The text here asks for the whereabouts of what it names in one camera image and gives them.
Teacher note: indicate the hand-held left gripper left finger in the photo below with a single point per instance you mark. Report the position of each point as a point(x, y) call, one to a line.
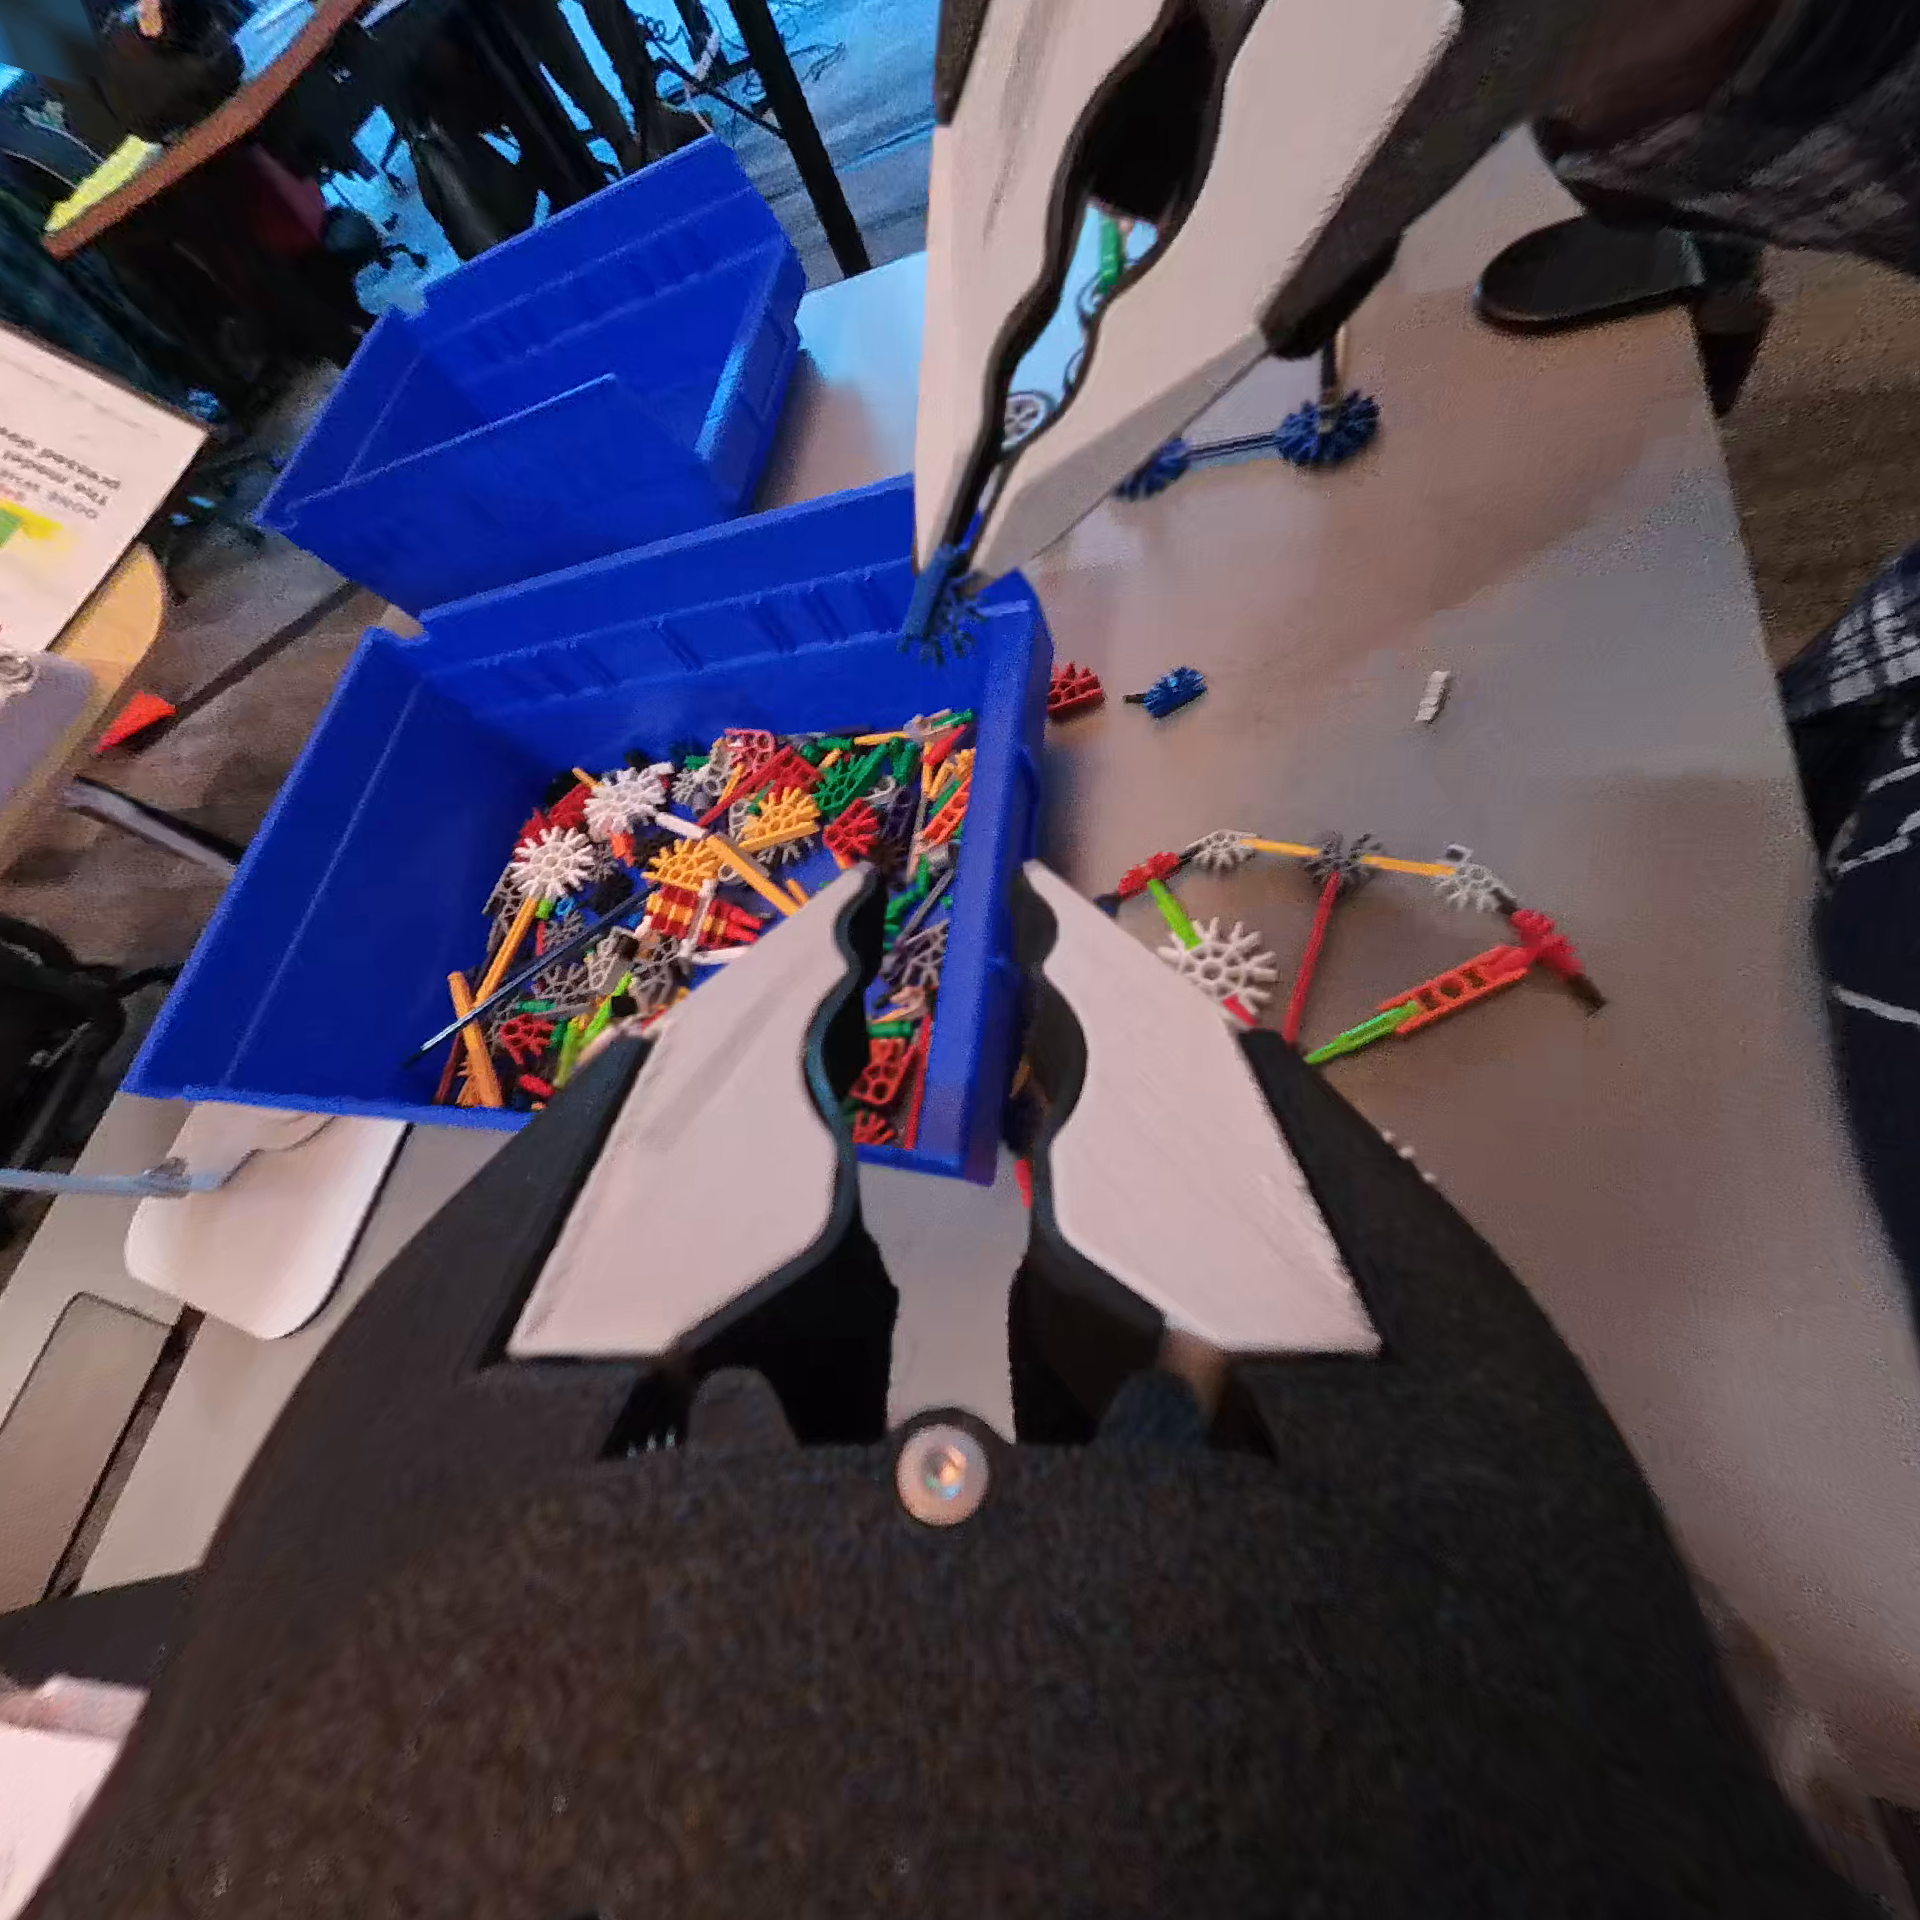
point(704, 1184)

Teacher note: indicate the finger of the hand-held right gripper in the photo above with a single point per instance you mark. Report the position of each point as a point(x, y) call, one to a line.
point(1005, 181)
point(1276, 194)

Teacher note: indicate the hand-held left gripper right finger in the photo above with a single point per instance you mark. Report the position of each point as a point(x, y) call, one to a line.
point(1184, 1184)

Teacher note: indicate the colourful toy wheel model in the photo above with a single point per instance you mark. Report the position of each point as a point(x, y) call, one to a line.
point(1335, 930)

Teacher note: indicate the pile of colourful toy pieces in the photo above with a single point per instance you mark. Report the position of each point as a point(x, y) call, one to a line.
point(704, 869)

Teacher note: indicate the blue toy connector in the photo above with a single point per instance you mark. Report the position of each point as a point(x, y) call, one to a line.
point(1172, 692)
point(943, 609)

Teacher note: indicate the blue plastic bin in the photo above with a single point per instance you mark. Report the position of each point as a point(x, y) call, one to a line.
point(525, 450)
point(345, 900)

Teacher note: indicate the person's right forearm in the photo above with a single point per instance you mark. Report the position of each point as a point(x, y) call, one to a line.
point(1771, 136)

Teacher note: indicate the black oval case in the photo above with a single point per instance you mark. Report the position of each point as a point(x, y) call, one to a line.
point(1589, 269)

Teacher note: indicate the black pole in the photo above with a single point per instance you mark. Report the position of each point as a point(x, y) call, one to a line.
point(804, 136)

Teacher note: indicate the white plastic sheet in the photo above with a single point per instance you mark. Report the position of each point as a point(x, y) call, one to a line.
point(270, 1229)

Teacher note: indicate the red toy connector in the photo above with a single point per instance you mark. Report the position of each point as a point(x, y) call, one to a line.
point(1075, 691)

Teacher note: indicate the small white toy piece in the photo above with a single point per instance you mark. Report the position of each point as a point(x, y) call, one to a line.
point(1433, 697)

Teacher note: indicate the plaid flannel shirt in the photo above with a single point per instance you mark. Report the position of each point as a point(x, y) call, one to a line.
point(1869, 638)

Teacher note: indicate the round wooden table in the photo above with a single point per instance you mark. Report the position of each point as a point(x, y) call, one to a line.
point(128, 614)

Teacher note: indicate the white instruction sheet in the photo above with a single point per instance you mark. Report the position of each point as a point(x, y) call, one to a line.
point(89, 450)

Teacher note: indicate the toy frame model with wheels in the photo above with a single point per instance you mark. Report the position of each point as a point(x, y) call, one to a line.
point(1329, 428)

